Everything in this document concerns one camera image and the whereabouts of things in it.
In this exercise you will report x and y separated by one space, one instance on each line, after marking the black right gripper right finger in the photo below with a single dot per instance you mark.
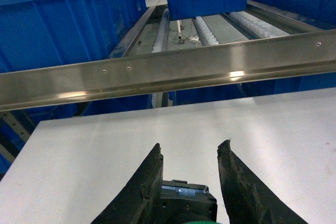
246 197

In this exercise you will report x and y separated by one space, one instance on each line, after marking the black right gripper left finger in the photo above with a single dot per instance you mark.
139 198

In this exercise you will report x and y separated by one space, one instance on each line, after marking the green push button switch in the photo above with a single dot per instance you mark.
178 201

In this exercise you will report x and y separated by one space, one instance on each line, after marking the white roller track left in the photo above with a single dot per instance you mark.
161 40

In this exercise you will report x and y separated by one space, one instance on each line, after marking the white roller track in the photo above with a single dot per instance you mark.
259 30
161 40
205 35

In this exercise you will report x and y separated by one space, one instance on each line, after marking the white roller track right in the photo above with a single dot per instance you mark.
259 30

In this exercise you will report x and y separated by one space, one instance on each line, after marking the white roller track middle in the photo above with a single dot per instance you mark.
205 35

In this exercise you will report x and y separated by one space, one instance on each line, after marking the large blue bin left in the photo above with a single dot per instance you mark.
46 33

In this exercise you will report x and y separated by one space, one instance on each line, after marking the stainless steel shelf rail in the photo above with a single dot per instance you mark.
246 61

